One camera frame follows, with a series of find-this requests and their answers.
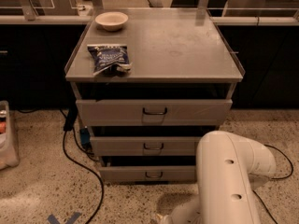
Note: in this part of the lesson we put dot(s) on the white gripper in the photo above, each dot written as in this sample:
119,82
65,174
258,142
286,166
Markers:
163,219

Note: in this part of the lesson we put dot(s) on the grey bottom drawer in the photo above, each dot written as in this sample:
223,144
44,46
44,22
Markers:
148,173

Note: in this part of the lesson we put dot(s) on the grey drawer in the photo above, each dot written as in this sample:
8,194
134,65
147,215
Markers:
178,112
148,173
144,146

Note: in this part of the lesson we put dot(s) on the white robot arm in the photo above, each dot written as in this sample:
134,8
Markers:
229,167

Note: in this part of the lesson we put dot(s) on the grey middle drawer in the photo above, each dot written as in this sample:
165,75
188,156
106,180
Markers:
144,146

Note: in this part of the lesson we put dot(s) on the grey top drawer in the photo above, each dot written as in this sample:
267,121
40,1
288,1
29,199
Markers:
178,112

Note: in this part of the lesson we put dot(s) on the grey drawer cabinet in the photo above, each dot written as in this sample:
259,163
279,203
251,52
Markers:
175,53

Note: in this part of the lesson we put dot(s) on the blue tape cross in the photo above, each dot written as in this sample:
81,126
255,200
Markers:
52,219

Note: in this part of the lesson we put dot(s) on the blue power box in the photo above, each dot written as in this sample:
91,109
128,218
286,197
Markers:
84,136

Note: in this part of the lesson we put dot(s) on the clear plastic bin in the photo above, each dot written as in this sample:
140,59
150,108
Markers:
9,153

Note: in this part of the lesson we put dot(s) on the blue chip bag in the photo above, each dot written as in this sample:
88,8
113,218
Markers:
109,58

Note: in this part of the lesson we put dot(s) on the white bowl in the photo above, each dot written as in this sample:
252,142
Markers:
111,21

